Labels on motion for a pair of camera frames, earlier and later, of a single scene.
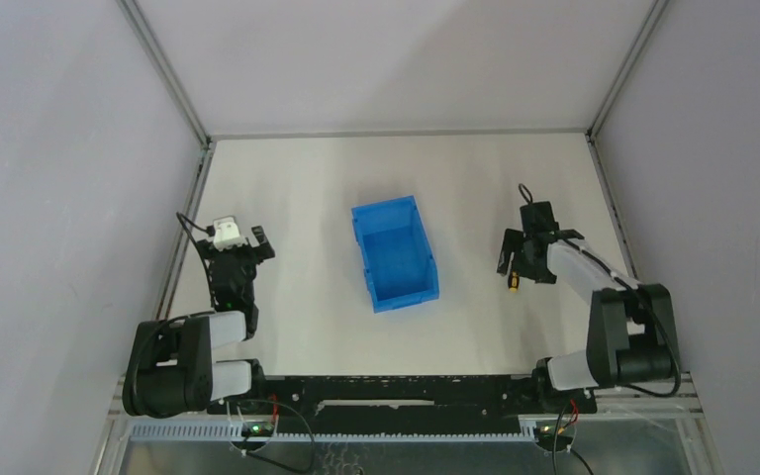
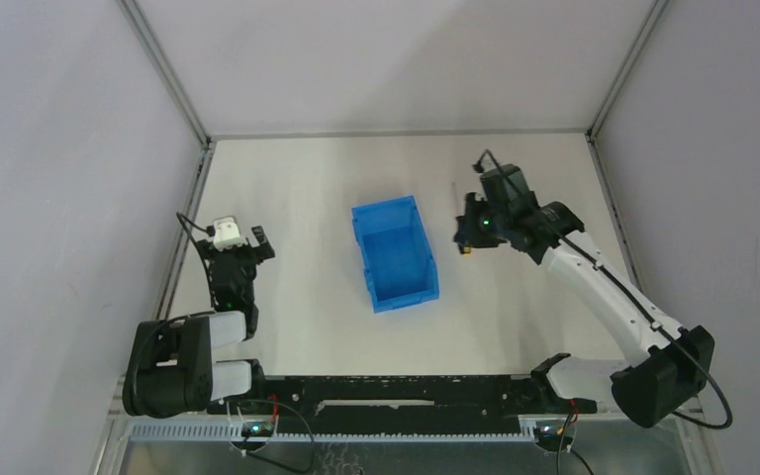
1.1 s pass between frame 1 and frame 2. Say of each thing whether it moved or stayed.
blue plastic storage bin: stayed
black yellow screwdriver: moved
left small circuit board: stayed
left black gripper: stayed
